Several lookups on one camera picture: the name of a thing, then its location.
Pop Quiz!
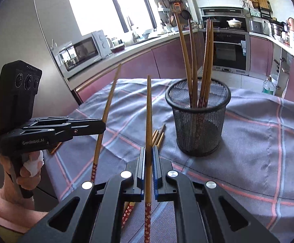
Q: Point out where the black wok with lid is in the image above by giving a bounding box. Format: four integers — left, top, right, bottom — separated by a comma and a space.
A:
204, 18, 221, 28

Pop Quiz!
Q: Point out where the black built-in oven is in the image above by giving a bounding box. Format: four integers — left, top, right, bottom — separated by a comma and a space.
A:
211, 30, 250, 75

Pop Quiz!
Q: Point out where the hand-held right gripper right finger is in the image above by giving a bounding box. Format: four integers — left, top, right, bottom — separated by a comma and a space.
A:
152, 145, 280, 243

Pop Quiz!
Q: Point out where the grey refrigerator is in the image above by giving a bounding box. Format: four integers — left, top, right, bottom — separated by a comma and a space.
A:
0, 0, 83, 200

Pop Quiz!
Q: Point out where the black stove hood unit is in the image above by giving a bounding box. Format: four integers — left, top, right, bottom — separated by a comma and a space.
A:
200, 6, 246, 31

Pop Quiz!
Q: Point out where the silver countertop appliance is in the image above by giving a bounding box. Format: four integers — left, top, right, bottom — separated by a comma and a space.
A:
249, 19, 264, 33

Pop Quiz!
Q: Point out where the white casserole pot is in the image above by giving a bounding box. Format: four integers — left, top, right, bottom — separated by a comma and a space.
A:
227, 18, 242, 28

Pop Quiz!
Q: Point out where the grey checked tablecloth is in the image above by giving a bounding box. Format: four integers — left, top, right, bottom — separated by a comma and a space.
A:
39, 78, 294, 243

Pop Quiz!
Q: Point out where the person's left forearm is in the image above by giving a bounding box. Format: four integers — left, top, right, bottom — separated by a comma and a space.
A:
0, 182, 50, 233

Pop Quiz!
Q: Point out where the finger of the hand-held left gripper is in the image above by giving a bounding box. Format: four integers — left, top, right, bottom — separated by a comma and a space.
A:
26, 117, 104, 127
23, 122, 106, 145

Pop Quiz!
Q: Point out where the black wall rack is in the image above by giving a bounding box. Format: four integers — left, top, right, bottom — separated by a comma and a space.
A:
241, 0, 273, 19

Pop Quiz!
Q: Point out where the person's left hand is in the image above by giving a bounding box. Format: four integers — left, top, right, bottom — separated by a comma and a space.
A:
0, 150, 45, 190

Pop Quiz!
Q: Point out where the oil bottle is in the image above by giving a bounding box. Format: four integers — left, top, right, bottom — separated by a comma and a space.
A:
262, 76, 275, 96

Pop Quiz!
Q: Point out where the white kitchen countertop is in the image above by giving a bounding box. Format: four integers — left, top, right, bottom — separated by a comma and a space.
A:
67, 28, 294, 92

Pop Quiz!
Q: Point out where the black mesh utensil holder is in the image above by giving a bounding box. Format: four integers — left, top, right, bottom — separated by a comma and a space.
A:
165, 78, 231, 157

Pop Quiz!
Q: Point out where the kitchen window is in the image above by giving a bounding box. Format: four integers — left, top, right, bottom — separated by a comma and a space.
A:
63, 0, 163, 37

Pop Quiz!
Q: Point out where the white microwave oven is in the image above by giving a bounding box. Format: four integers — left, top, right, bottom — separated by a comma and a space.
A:
58, 30, 113, 79

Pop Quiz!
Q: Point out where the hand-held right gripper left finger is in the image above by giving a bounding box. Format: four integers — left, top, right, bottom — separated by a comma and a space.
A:
18, 147, 147, 243

